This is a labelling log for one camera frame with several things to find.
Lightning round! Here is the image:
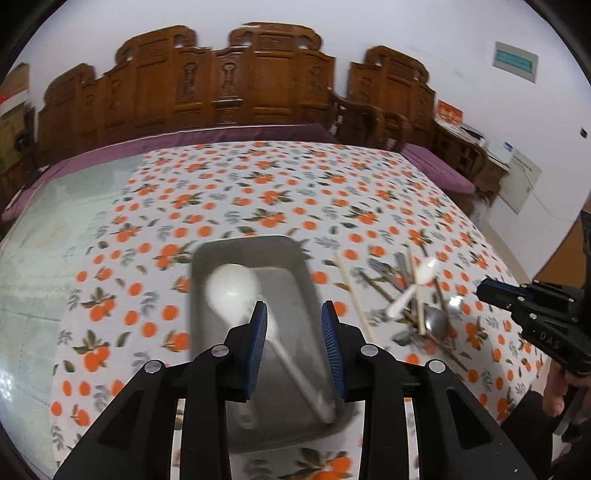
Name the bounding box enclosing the light bamboo chopstick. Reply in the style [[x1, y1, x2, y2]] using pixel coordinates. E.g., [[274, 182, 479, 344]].
[[408, 245, 427, 337], [334, 251, 378, 344]]

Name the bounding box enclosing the metal spoon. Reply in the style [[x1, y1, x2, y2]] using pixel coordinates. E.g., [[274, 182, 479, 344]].
[[425, 305, 450, 341], [447, 295, 464, 312]]

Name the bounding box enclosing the large white plastic spoon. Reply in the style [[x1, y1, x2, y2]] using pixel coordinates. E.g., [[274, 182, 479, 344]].
[[205, 264, 335, 424]]

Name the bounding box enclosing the dark wooden chopstick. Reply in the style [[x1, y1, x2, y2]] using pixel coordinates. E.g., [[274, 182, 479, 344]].
[[427, 274, 452, 345], [358, 269, 470, 372]]

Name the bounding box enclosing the small white plastic spoon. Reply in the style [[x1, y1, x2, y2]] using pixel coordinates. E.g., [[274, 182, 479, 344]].
[[386, 257, 440, 319]]

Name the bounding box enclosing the smiley-handle metal fork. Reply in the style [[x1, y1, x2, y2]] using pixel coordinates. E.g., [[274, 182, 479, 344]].
[[394, 252, 414, 292]]

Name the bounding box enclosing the person's right hand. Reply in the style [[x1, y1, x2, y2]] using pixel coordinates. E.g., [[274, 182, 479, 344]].
[[543, 361, 591, 421]]

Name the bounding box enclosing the grey metal tray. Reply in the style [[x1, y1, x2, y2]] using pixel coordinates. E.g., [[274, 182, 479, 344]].
[[190, 235, 355, 453]]

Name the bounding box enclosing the orange-print tablecloth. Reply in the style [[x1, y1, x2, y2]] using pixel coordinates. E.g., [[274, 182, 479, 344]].
[[51, 142, 544, 479]]

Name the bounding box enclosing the wooden side table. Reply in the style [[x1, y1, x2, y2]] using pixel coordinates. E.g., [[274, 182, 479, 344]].
[[434, 121, 512, 204]]

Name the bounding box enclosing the purple armchair cushion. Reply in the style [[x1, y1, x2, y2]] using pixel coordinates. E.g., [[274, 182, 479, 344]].
[[402, 143, 476, 195]]

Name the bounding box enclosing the white device on side table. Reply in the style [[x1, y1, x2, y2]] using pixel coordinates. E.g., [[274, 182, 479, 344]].
[[486, 137, 515, 166]]

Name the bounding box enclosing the red gift box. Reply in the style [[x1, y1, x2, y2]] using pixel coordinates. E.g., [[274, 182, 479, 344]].
[[436, 100, 464, 125]]

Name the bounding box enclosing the carved wooden armchair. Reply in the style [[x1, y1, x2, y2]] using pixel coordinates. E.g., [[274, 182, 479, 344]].
[[345, 44, 477, 204]]

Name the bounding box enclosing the grey electrical panel box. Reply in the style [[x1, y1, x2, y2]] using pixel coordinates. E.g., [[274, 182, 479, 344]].
[[493, 42, 539, 83]]

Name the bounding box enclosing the carved wooden sofa bench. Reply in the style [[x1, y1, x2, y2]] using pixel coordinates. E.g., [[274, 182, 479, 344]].
[[34, 21, 362, 167]]

